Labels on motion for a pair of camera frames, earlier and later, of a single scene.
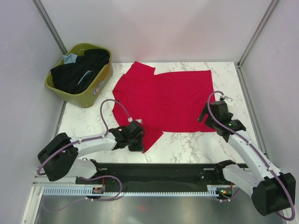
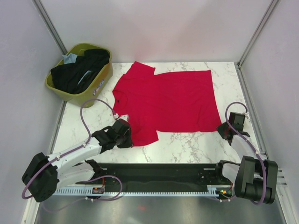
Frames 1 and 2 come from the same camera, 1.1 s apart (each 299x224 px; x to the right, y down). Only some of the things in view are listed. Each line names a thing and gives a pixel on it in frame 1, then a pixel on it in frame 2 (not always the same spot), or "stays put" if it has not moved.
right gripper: (204, 111) to (219, 129)
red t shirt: (167, 102) stays put
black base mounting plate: (158, 175) stays put
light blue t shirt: (70, 59) stays put
